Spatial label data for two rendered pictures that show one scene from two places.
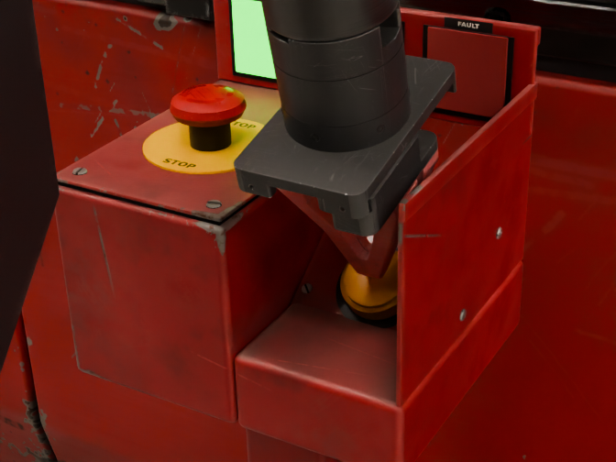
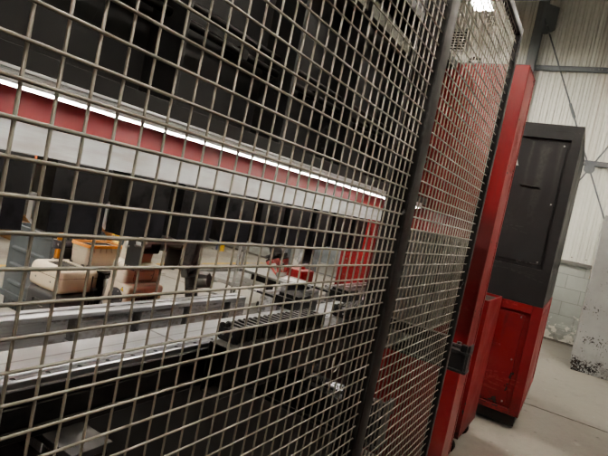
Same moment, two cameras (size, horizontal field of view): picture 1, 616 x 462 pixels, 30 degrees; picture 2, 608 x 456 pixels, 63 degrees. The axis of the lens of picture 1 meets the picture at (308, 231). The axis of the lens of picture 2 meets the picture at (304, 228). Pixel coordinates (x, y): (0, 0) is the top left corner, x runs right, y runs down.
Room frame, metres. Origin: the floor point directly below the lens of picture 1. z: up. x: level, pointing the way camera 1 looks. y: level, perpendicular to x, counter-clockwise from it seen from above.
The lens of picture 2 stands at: (0.88, -2.20, 1.36)
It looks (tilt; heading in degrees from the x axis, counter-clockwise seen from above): 3 degrees down; 89
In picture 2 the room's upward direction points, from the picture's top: 12 degrees clockwise
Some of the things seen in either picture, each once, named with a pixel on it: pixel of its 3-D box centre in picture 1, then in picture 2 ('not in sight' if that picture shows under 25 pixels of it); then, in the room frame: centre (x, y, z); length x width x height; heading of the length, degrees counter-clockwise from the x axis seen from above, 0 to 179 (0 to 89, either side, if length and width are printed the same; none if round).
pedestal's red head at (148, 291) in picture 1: (298, 206); not in sight; (0.54, 0.00, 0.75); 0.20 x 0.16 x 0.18; 59
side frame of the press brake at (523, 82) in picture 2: not in sight; (413, 260); (1.60, 0.73, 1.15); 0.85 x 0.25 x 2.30; 148
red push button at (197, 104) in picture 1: (209, 124); not in sight; (0.56, 0.05, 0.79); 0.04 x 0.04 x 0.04
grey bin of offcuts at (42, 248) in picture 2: not in sight; (68, 270); (-0.99, 2.06, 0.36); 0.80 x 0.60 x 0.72; 60
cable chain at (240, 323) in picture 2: not in sight; (278, 323); (0.88, -0.87, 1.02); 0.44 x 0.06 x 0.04; 58
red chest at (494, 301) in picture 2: not in sight; (441, 359); (2.03, 1.09, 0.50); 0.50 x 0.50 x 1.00; 58
